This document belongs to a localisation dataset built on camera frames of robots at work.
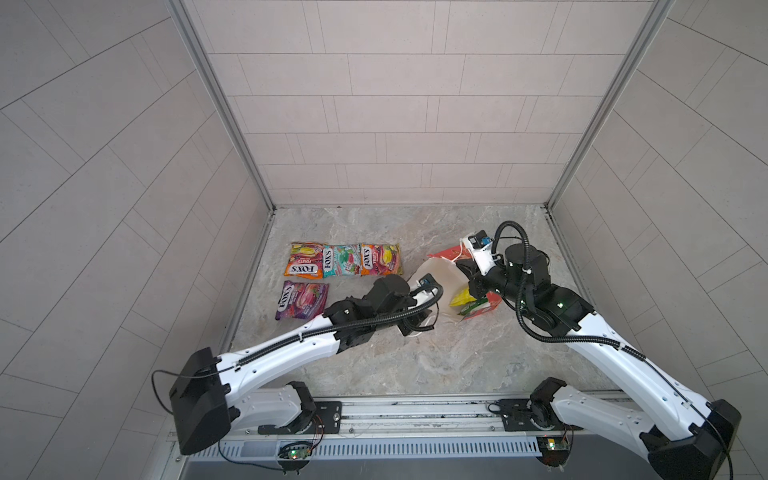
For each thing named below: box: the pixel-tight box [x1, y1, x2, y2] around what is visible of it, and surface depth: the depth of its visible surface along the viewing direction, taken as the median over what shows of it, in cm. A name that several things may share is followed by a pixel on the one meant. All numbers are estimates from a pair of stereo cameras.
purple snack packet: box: [275, 280, 329, 320], surface depth 91 cm
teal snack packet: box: [322, 244, 361, 278], surface depth 98 cm
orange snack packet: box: [359, 243, 403, 276], surface depth 99 cm
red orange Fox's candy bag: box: [284, 242, 324, 280], surface depth 98 cm
